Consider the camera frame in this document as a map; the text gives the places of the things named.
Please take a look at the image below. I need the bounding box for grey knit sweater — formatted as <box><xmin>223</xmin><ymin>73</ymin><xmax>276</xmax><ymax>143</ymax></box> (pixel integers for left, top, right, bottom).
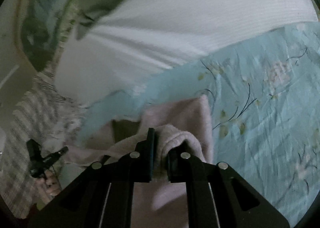
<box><xmin>65</xmin><ymin>95</ymin><xmax>213</xmax><ymax>227</ymax></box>

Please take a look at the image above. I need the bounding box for person left hand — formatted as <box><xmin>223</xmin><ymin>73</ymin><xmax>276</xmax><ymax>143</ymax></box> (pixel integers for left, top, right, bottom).
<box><xmin>35</xmin><ymin>170</ymin><xmax>62</xmax><ymax>205</ymax></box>

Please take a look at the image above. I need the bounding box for green plaid blanket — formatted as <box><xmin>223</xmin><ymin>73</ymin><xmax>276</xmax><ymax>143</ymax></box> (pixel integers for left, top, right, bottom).
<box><xmin>1</xmin><ymin>68</ymin><xmax>87</xmax><ymax>218</ymax></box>

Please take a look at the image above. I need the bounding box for teal floral bed sheet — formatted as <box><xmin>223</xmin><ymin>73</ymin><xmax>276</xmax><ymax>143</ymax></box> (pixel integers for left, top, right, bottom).
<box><xmin>77</xmin><ymin>22</ymin><xmax>319</xmax><ymax>226</ymax></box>

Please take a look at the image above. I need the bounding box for white striped quilt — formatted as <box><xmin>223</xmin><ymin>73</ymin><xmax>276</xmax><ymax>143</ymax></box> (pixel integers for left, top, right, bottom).
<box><xmin>54</xmin><ymin>0</ymin><xmax>317</xmax><ymax>103</ymax></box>

